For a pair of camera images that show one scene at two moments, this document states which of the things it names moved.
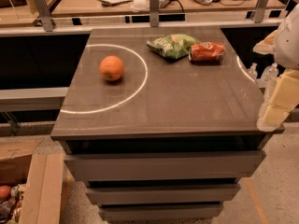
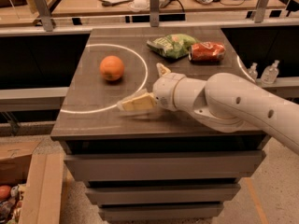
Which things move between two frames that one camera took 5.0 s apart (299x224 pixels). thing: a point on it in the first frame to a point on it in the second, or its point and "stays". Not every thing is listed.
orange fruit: x=111 y=68 stays
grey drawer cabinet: x=161 y=123 stays
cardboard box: x=37 y=162 stays
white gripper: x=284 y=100 to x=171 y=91
